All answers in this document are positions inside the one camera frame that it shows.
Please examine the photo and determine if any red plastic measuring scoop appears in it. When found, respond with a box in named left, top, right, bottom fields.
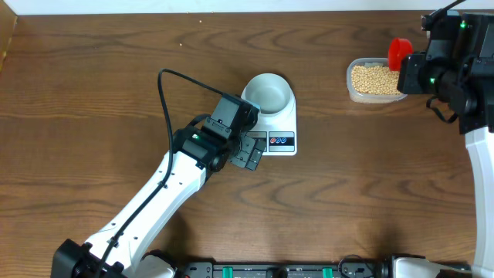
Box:
left=387, top=38, right=413, bottom=71

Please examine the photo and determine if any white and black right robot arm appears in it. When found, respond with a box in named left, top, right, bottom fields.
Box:
left=398, top=6, right=493, bottom=277

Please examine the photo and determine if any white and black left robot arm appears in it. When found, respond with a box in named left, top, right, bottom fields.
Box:
left=51, top=94, right=266, bottom=277

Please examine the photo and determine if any white digital kitchen scale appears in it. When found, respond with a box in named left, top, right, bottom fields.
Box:
left=248, top=104, right=297, bottom=156

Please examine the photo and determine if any white round bowl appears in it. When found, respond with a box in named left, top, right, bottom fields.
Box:
left=242, top=73, right=296, bottom=117

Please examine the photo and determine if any clear plastic container of soybeans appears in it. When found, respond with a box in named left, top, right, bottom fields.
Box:
left=347, top=58, right=406, bottom=104

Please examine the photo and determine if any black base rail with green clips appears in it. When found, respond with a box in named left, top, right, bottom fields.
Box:
left=177, top=254, right=472, bottom=278

